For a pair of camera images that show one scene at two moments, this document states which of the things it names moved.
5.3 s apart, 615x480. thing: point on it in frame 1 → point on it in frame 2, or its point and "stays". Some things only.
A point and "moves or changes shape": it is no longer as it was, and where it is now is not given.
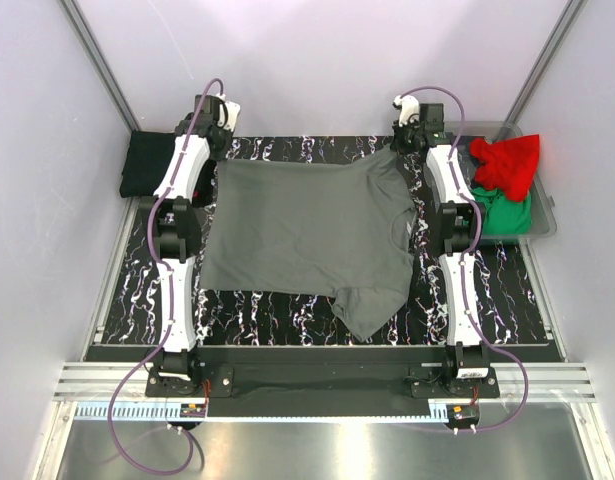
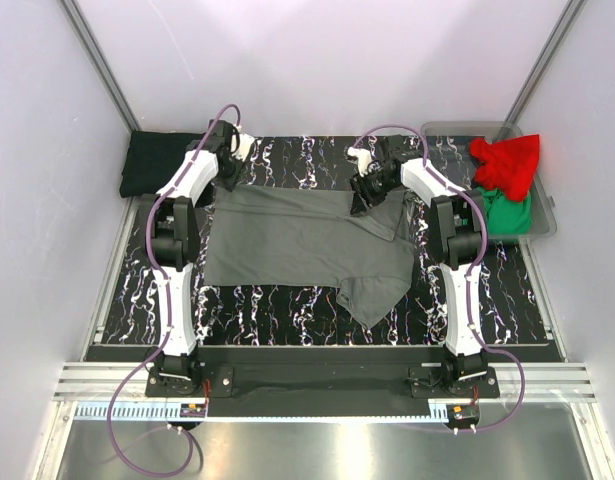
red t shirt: x=509 y=165 stays
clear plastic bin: x=543 y=217 stays
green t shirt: x=502 y=216 stays
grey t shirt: x=344 y=227 moves or changes shape
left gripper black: x=221 y=155 → x=229 y=183
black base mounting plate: x=327 y=389 stays
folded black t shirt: x=145 y=161 stays
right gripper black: x=395 y=142 → x=363 y=200
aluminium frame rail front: x=546 y=382 stays
